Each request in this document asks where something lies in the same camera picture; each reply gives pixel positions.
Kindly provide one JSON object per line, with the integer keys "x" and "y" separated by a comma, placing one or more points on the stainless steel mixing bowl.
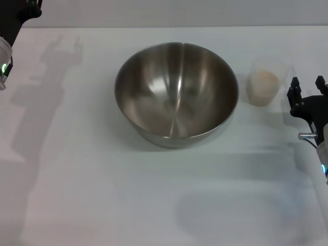
{"x": 176, "y": 94}

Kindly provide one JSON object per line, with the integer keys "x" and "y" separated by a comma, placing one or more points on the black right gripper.
{"x": 316, "y": 112}

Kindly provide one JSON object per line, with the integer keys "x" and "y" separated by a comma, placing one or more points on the silver right wrist connector plug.
{"x": 306, "y": 135}

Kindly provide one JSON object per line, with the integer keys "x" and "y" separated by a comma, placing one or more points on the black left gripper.
{"x": 10, "y": 20}

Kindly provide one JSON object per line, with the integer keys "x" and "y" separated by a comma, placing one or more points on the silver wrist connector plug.
{"x": 2, "y": 83}
{"x": 306, "y": 135}

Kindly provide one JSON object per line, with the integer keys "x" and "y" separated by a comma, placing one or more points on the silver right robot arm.
{"x": 323, "y": 159}

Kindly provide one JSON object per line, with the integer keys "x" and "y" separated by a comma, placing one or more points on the clear plastic measuring cup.
{"x": 271, "y": 64}

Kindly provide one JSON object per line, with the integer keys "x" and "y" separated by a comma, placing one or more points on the white rice grains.
{"x": 262, "y": 85}

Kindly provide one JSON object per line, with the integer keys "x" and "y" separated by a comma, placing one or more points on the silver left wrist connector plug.
{"x": 2, "y": 83}

